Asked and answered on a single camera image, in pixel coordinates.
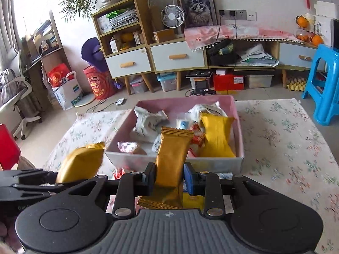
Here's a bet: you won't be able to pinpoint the black electronic device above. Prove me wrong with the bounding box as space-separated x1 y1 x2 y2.
186 70 217 96

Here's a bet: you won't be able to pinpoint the red box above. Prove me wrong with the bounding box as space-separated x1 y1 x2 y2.
213 73 245 92

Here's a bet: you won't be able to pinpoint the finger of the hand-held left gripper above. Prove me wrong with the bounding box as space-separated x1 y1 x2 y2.
0 179 88 201
0 168 60 185

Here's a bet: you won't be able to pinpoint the small white desk fan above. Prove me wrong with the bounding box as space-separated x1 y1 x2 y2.
161 4 186 35

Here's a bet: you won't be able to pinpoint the long low wooden cabinet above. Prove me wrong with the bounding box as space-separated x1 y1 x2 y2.
205 35 323 88

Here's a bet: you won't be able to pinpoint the black bag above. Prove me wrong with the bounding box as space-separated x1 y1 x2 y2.
207 39 240 66

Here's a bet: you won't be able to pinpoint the stack of papers on shelf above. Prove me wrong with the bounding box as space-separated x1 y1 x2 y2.
107 9 140 30

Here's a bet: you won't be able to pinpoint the pink cardboard box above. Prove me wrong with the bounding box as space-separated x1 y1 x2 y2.
105 95 245 174

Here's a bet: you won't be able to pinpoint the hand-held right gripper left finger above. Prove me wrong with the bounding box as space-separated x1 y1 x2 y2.
57 162 156 219

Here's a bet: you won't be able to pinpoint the wooden single drawer cabinet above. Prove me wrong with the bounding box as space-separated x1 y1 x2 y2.
148 37 209 91

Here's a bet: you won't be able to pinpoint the golden bar snack packet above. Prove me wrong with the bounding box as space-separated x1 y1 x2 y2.
138 126 195 209

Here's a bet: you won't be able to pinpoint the pink floral cloth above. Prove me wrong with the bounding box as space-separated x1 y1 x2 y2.
184 24 303 51

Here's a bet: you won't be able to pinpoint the clear plastic storage bin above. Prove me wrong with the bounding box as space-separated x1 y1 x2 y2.
157 73 178 93

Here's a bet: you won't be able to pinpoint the white printed snack packet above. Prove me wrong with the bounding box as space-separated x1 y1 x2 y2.
131 106 170 141
189 101 228 119

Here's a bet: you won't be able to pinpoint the red gift bag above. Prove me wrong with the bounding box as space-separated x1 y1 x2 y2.
48 63 71 88

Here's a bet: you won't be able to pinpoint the large white ring fan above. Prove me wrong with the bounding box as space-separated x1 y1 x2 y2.
147 0 174 31

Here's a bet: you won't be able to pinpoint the small cardboard box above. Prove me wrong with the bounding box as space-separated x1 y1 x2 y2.
153 29 175 43

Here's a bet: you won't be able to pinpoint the wall power outlets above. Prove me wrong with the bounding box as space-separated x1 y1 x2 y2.
219 9 257 22

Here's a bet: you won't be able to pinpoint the pink clear snack packet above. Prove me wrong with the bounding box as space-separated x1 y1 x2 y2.
117 141 148 155

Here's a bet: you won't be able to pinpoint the small clear storage bin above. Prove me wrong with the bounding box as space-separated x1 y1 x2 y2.
130 75 149 94

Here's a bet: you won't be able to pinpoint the red chair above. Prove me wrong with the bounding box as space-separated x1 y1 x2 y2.
0 123 22 171

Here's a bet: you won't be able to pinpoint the person's left hand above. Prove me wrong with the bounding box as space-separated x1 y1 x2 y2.
0 222 23 254

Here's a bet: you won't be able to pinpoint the white paper bag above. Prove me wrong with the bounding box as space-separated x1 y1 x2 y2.
51 71 84 111

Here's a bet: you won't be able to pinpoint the yellow egg tray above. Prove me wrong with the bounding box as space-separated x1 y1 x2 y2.
287 75 308 91

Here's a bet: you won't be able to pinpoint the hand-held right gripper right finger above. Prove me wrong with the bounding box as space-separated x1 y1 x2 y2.
184 162 274 216

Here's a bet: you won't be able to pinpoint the long clear storage bin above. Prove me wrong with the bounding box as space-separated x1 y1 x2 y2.
245 74 275 89

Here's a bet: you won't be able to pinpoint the large yellow snack packet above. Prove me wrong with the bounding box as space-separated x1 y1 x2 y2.
56 142 106 184

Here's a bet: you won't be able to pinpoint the red printed bag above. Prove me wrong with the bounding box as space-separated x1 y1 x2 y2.
83 65 117 101

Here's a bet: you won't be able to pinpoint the white silver snack packet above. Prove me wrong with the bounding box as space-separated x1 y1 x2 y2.
152 134 163 154

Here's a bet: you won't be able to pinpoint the yellow pillow snack packet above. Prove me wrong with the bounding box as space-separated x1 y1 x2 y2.
199 113 236 158

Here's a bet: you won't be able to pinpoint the oranges on glass jar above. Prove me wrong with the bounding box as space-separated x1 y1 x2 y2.
295 14 325 46

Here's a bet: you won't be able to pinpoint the flat yellow printed snack packet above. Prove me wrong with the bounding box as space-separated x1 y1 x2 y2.
183 193 206 213

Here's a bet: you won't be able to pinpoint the wooden shelf cabinet with drawer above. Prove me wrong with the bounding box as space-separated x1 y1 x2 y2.
92 0 154 96

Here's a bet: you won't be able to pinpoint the blue plastic stool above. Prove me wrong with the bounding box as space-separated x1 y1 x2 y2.
302 44 339 127

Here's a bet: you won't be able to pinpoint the white office chair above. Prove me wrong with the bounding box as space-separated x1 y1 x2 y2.
0 50 43 141

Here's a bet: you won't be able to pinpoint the pile of loose papers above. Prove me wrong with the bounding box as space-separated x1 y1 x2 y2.
237 44 280 67

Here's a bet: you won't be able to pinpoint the red snack packet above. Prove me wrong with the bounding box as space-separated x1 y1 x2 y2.
189 123 206 156
113 167 126 181

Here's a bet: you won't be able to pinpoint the framed cat picture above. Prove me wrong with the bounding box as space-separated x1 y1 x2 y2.
175 0 219 29

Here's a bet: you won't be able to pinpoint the long white blue snack packet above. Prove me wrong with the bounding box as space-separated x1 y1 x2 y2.
176 112 194 131

